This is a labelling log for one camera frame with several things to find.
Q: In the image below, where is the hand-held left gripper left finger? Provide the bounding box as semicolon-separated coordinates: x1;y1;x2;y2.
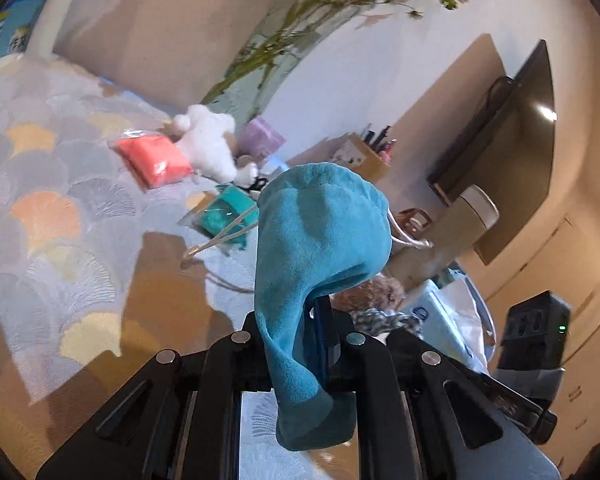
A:
35;312;276;480

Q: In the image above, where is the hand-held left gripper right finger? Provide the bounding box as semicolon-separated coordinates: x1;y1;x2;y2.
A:
310;297;563;480

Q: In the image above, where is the plaid fabric scrunchie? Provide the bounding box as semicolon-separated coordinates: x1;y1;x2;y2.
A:
352;307;423;338

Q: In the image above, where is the teal drawstring pouch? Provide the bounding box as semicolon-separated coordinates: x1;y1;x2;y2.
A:
180;161;433;453

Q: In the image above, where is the white plastic bag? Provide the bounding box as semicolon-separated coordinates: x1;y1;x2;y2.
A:
445;267;496;376

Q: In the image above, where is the brown fluffy plush toy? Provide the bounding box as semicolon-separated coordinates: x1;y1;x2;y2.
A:
330;277;408;313

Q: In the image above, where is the blue dotted tissue pack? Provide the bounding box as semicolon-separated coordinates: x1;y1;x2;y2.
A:
410;280;481;371

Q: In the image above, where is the beige insulated flask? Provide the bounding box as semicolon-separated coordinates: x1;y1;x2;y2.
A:
392;185;501;291

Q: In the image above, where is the tan small handbag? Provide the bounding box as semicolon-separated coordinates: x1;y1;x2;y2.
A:
392;208;433;241

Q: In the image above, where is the teal cloth in clear packet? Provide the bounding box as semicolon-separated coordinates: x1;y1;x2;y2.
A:
177;183;261;256

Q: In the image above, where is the black monitor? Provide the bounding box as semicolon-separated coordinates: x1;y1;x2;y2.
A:
426;39;556;266

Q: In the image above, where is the cardboard pen holder with pens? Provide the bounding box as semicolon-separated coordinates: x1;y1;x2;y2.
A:
330;132;388;171

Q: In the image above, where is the bunch of pens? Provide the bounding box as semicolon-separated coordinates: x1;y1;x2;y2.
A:
360;122;401;161

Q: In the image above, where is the purple cloth pouch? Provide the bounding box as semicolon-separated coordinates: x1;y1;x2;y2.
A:
237;116;287;158

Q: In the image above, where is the pink cloth in clear packet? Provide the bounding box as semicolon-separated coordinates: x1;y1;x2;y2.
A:
114;130;193;192

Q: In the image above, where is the white plush toy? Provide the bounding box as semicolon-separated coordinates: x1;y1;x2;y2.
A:
172;104;261;188

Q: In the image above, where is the glass vase with green stems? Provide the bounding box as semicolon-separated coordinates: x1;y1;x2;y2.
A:
200;0;501;116

